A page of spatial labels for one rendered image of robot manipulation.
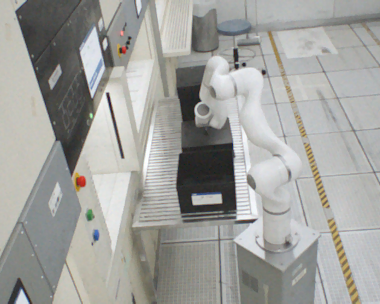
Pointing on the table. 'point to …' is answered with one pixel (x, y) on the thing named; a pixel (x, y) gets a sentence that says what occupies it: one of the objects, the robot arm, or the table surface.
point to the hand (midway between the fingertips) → (205, 125)
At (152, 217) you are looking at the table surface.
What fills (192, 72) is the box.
